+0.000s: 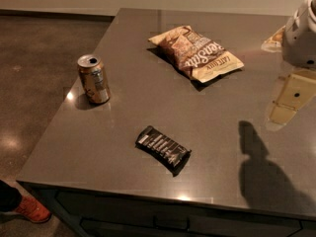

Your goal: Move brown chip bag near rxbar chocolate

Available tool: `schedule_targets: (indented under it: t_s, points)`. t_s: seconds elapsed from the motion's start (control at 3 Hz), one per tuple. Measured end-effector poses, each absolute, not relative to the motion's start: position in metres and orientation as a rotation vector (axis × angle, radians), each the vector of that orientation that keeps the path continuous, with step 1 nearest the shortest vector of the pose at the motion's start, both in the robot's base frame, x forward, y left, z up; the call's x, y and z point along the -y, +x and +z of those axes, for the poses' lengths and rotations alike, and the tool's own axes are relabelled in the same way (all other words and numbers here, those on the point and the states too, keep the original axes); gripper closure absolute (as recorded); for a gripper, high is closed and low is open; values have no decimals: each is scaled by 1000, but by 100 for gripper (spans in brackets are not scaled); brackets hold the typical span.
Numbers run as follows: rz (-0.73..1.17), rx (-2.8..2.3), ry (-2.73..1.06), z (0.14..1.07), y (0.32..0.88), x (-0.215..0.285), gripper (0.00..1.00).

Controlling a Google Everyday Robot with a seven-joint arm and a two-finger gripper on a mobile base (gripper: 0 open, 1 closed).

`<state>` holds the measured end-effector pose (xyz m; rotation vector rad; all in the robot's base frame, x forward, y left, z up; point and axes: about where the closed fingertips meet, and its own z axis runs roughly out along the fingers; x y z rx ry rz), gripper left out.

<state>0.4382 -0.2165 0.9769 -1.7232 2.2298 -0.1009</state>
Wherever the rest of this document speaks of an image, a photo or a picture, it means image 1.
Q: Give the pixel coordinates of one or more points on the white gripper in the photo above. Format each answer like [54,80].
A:
[300,41]

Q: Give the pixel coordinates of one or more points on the brown chip bag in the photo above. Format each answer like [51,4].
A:
[199,57]

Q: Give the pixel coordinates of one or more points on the black rxbar chocolate bar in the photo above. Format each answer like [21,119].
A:
[167,151]

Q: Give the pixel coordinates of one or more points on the gold soda can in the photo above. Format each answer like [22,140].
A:
[93,78]

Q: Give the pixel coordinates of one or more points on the dark cabinet drawer front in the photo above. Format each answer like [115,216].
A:
[122,217]

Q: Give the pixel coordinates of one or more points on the orange shoe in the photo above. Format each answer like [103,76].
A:
[33,210]

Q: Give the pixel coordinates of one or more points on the dark trouser leg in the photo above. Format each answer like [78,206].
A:
[10,197]

